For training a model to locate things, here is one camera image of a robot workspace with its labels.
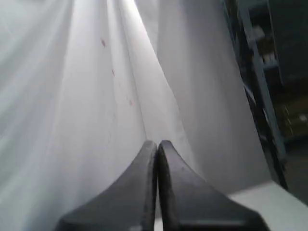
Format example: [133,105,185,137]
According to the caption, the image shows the dark metal shelf rack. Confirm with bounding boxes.
[222,0,308,203]

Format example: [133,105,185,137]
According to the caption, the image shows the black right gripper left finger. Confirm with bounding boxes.
[56,141,157,231]

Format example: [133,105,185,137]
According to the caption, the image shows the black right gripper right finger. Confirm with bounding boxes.
[157,141,269,231]

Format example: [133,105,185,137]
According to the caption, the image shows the white backdrop curtain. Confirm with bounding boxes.
[0,0,271,231]

